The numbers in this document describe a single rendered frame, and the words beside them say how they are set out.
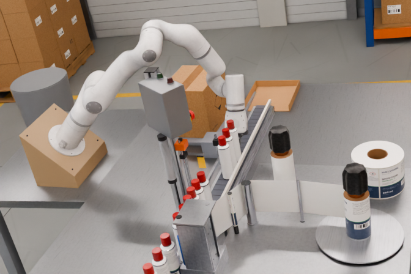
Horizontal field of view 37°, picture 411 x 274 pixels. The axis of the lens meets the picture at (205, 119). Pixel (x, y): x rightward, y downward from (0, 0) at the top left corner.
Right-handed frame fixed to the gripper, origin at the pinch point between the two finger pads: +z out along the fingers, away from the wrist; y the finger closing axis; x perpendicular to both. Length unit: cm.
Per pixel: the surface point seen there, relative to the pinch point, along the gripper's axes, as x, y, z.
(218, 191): -25.3, -1.1, 15.9
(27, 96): 124, -208, -7
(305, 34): 378, -43, -37
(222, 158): -21.5, -0.1, 2.2
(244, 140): 13.3, -0.8, 1.8
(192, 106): 14.2, -26.8, -15.1
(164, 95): -68, -4, -31
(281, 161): -33.0, 28.5, 0.2
